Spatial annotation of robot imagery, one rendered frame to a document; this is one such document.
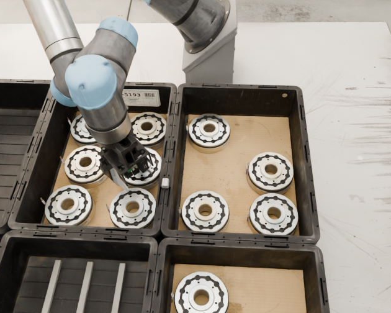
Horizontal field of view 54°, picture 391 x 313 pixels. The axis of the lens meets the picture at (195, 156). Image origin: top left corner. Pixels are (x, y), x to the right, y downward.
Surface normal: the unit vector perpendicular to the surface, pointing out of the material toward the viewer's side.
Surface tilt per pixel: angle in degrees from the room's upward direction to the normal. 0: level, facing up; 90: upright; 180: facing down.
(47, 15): 33
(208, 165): 0
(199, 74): 90
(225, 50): 90
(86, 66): 4
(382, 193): 0
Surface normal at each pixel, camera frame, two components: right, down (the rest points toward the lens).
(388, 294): -0.03, -0.56
